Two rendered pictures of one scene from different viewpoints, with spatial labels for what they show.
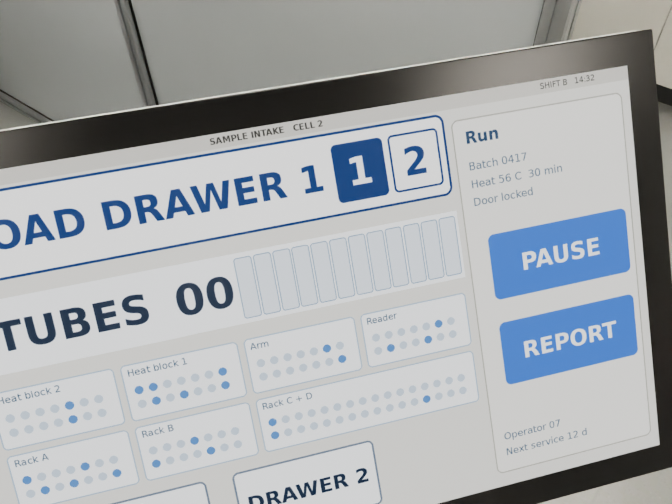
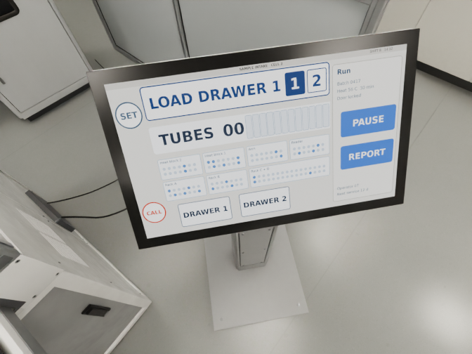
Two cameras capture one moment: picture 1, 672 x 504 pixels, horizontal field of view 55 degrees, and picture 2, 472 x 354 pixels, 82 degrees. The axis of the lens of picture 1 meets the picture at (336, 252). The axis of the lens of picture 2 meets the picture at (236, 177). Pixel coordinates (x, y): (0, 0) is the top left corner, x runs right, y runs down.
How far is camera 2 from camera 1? 0.08 m
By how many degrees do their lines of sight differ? 11
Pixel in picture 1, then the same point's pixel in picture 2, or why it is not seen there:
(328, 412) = (274, 175)
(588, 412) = (369, 182)
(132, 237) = (208, 105)
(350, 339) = (284, 149)
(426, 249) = (317, 116)
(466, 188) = (335, 93)
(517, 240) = (352, 114)
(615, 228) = (391, 112)
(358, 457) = (283, 192)
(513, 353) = (344, 158)
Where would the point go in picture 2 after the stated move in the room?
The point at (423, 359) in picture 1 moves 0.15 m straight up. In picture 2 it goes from (310, 158) to (336, 92)
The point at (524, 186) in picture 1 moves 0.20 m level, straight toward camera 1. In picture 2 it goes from (357, 93) to (322, 190)
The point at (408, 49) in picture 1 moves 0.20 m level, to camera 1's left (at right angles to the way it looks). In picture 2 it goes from (302, 35) to (251, 34)
